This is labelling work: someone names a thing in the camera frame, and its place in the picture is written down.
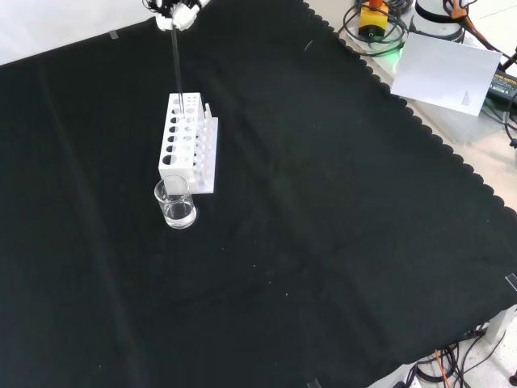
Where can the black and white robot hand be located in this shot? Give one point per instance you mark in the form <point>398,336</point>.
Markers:
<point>182,16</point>

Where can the clear glass rod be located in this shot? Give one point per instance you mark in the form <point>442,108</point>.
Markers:
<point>177,68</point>

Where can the white test tube rack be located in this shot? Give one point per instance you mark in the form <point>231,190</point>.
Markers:
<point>213,137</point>

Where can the clear tape piece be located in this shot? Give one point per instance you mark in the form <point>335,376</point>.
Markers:
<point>511,281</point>
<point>114,35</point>
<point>313,384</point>

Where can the yellow stop button box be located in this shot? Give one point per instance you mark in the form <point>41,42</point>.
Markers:
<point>373,18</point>

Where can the clear glass beaker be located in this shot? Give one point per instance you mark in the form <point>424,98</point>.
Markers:
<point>177,214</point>

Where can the black bench cloth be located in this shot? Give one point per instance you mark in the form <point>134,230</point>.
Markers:
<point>282,202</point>

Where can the pale white board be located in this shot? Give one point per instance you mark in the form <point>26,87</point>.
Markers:
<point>444,72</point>

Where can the black power adapter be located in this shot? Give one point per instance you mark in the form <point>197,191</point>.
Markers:
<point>505,87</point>

